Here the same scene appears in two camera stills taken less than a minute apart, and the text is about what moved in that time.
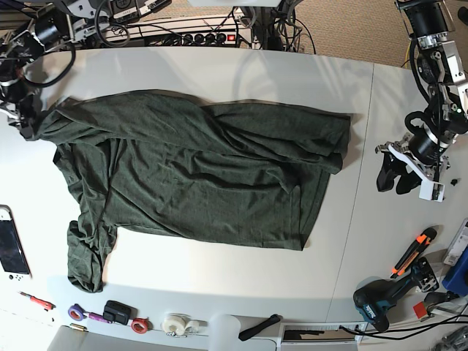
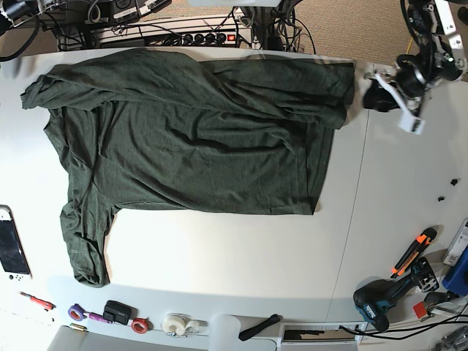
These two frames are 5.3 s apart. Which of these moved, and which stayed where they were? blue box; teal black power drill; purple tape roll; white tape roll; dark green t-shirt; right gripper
Moved: right gripper; dark green t-shirt
Stayed: purple tape roll; blue box; white tape roll; teal black power drill
